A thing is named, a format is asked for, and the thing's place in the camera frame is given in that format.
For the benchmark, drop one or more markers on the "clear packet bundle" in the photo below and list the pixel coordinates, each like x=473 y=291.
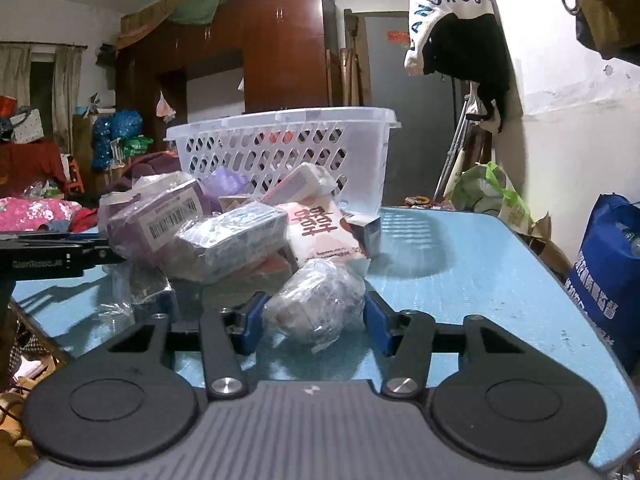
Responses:
x=314 y=307

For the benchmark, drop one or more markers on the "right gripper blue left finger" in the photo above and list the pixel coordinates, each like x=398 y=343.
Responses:
x=226 y=334

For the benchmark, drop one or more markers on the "maroon clothing pile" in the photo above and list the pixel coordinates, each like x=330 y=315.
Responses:
x=142 y=166

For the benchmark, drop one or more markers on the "white hat blue letters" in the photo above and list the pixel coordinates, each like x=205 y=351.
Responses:
x=424 y=15

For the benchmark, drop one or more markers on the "dark red wooden wardrobe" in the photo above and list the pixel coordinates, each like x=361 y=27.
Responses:
x=287 y=50

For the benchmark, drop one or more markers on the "pink packet red characters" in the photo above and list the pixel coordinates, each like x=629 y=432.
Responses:
x=317 y=229

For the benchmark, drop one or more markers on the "grey door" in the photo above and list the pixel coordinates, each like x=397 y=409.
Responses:
x=427 y=108

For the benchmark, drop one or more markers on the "window curtain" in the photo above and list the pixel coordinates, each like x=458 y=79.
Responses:
x=65 y=89

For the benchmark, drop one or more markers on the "blue dotted plastic bag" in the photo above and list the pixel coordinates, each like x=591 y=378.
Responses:
x=116 y=138

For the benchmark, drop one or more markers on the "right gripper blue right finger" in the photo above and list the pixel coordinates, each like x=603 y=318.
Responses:
x=404 y=344

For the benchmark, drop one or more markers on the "white plastic laundry basket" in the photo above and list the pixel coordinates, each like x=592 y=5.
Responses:
x=351 y=142

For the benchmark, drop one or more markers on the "blue shopping bag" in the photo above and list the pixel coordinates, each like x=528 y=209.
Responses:
x=604 y=281

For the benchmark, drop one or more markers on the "black hanging garment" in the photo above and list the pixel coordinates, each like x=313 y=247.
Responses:
x=473 y=50

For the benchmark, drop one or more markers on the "green white plastic bag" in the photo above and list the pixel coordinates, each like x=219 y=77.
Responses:
x=487 y=189

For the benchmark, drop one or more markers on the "purple box with barcode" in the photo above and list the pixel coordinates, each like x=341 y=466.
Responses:
x=140 y=223

